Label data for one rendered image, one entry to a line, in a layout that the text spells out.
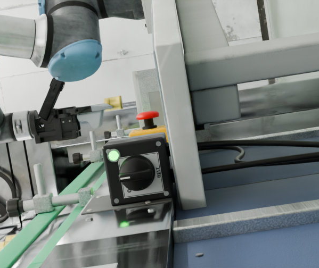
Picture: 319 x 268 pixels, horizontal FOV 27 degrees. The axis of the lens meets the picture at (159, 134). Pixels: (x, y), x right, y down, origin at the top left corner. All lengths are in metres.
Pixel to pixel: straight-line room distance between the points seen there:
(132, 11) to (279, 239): 0.94
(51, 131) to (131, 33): 3.52
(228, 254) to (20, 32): 0.90
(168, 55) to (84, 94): 4.46
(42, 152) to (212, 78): 1.71
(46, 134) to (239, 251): 1.14
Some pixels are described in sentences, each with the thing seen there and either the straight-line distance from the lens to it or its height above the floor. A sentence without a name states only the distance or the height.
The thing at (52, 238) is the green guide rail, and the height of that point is 0.90.
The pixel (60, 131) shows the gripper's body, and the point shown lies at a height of 1.05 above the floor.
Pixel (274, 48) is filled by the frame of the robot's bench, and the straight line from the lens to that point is 0.84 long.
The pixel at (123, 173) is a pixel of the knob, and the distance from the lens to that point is 0.82.
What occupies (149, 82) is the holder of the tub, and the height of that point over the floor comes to 0.80.
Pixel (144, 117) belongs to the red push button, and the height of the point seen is 0.79.
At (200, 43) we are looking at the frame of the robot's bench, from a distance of 0.91.
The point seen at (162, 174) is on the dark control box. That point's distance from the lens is 0.85.
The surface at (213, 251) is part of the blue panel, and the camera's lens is 0.66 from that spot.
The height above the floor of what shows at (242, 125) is 0.53.
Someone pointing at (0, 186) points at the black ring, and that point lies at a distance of 2.54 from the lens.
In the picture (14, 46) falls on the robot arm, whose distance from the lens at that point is 1.43.
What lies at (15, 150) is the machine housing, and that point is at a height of 1.37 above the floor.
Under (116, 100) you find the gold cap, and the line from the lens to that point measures 1.70.
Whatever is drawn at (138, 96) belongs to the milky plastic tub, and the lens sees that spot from 1.62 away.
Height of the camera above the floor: 0.72
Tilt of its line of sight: 3 degrees up
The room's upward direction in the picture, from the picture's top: 99 degrees counter-clockwise
